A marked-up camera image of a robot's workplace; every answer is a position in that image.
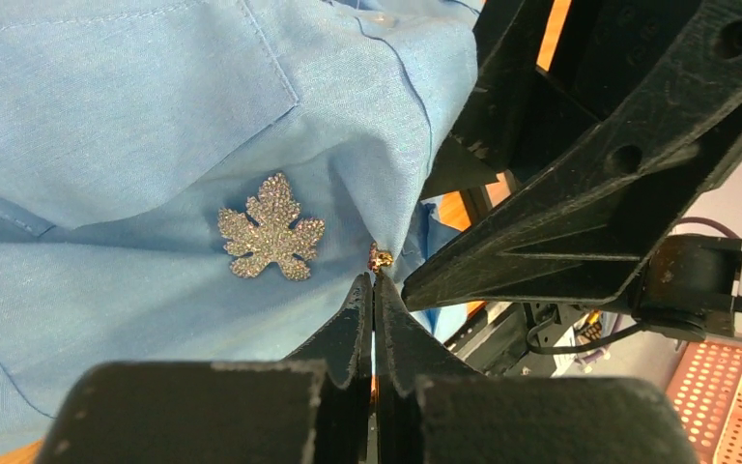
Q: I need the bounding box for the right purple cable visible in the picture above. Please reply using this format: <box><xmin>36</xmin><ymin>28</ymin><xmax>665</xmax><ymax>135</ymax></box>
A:
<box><xmin>671</xmin><ymin>216</ymin><xmax>740</xmax><ymax>240</ymax></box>

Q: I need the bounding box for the light blue shirt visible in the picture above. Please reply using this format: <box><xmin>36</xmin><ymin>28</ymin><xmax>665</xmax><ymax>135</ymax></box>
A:
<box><xmin>0</xmin><ymin>1</ymin><xmax>484</xmax><ymax>455</ymax></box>

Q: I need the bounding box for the silver leaf brooch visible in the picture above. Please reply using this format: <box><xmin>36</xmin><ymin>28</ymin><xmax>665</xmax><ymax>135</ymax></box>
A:
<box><xmin>217</xmin><ymin>172</ymin><xmax>326</xmax><ymax>281</ymax></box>

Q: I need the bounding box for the pink perforated basket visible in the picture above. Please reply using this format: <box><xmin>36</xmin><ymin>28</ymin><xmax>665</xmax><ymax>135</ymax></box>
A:
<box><xmin>667</xmin><ymin>341</ymin><xmax>742</xmax><ymax>463</ymax></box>

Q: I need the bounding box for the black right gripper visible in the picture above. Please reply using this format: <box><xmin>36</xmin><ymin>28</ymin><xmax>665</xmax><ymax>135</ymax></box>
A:
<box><xmin>402</xmin><ymin>1</ymin><xmax>742</xmax><ymax>334</ymax></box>

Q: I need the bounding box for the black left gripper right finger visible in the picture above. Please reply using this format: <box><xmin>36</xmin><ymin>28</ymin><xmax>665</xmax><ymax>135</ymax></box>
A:
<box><xmin>374</xmin><ymin>275</ymin><xmax>698</xmax><ymax>463</ymax></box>

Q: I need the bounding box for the right black square frame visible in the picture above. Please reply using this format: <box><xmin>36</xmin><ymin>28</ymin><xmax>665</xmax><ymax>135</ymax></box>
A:
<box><xmin>460</xmin><ymin>171</ymin><xmax>516</xmax><ymax>224</ymax></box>

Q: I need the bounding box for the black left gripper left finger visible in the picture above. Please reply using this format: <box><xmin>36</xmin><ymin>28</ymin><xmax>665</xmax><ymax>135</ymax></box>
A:
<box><xmin>37</xmin><ymin>275</ymin><xmax>373</xmax><ymax>463</ymax></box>

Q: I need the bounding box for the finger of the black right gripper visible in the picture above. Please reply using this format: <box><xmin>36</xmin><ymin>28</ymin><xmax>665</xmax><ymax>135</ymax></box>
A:
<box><xmin>420</xmin><ymin>1</ymin><xmax>602</xmax><ymax>199</ymax></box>

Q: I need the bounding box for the gold leaf brooch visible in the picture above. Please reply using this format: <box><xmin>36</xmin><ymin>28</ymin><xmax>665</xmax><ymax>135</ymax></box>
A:
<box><xmin>367</xmin><ymin>242</ymin><xmax>394</xmax><ymax>274</ymax></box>

